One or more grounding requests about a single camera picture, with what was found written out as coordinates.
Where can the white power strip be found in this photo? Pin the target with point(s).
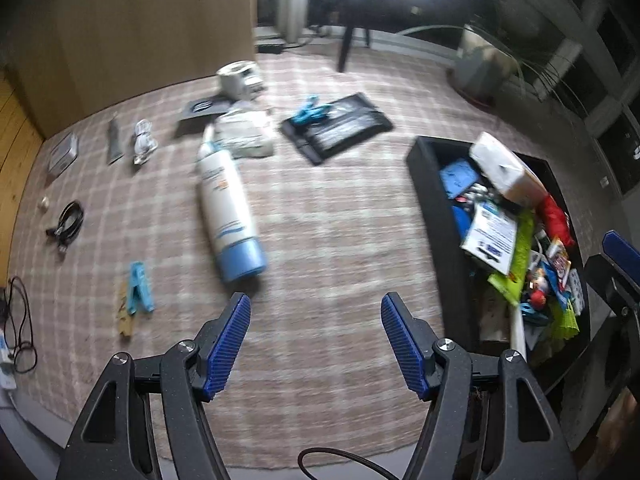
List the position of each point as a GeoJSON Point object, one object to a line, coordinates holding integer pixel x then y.
{"type": "Point", "coordinates": [6, 355]}

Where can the dark grey card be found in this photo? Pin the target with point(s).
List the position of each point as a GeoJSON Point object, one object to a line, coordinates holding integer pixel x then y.
{"type": "Point", "coordinates": [197, 110]}

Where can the wooden clip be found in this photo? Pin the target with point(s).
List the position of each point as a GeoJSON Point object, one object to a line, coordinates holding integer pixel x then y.
{"type": "Point", "coordinates": [125, 325]}

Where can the white blue lotion bottle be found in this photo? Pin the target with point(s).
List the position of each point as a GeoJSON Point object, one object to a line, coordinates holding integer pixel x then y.
{"type": "Point", "coordinates": [225, 210]}

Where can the red cloth bag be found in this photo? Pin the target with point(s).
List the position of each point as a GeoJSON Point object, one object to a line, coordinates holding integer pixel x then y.
{"type": "Point", "coordinates": [555, 217]}

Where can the black flat packet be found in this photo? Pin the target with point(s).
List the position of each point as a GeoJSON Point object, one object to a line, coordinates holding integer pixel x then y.
{"type": "Point", "coordinates": [345, 127]}

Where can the black metal chair frame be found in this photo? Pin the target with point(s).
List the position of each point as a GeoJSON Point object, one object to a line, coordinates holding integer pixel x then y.
{"type": "Point", "coordinates": [346, 45]}

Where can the blue card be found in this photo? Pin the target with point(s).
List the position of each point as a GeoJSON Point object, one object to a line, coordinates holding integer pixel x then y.
{"type": "Point", "coordinates": [457, 177]}

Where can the wooden plank panel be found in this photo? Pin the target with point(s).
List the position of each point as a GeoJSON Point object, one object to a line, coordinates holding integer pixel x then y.
{"type": "Point", "coordinates": [15, 160]}

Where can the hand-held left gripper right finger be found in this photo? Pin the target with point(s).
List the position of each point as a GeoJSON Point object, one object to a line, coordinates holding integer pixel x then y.
{"type": "Point", "coordinates": [402, 350]}

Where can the black storage box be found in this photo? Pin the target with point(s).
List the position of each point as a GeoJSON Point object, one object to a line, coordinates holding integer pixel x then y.
{"type": "Point", "coordinates": [435, 220]}

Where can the white tissue pack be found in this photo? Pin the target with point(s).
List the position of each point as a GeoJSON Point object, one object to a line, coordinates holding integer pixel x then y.
{"type": "Point", "coordinates": [505, 165]}

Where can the white patterned packet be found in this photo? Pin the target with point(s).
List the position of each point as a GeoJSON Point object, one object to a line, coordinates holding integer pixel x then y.
{"type": "Point", "coordinates": [576, 290]}

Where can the white blue paper packet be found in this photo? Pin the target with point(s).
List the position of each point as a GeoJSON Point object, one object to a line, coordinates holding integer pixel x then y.
{"type": "Point", "coordinates": [490, 232]}

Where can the small toy doll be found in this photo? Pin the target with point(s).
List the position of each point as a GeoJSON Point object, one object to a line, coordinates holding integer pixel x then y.
{"type": "Point", "coordinates": [539, 296]}

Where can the grey tube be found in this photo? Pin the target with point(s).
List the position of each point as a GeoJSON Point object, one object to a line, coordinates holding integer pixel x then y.
{"type": "Point", "coordinates": [114, 142]}

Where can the beige cabinet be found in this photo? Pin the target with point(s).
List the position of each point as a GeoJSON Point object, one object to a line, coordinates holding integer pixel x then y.
{"type": "Point", "coordinates": [140, 25]}

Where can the blue plastic clip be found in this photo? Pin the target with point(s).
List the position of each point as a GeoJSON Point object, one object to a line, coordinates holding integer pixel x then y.
{"type": "Point", "coordinates": [137, 290]}
{"type": "Point", "coordinates": [534, 316]}
{"type": "Point", "coordinates": [307, 115]}

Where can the white wipes pack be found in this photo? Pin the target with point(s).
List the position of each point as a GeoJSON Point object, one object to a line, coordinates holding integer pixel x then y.
{"type": "Point", "coordinates": [245, 132]}

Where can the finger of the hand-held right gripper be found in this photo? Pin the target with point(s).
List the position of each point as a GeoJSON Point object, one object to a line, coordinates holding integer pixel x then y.
{"type": "Point", "coordinates": [622, 255]}

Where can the potted plant grey pot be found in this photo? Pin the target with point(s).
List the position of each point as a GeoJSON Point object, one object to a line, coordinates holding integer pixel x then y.
{"type": "Point", "coordinates": [480, 70]}

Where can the yellow green packet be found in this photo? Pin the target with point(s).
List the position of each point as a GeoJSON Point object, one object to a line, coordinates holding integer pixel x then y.
{"type": "Point", "coordinates": [520, 255]}

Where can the small grey white box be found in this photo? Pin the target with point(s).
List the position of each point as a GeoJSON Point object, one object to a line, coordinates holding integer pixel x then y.
{"type": "Point", "coordinates": [62, 155]}

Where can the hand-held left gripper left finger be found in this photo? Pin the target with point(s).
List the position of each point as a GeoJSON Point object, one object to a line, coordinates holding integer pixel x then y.
{"type": "Point", "coordinates": [227, 350]}

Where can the red white snack packet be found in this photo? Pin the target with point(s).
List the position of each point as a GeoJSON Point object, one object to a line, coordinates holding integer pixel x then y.
{"type": "Point", "coordinates": [557, 257]}

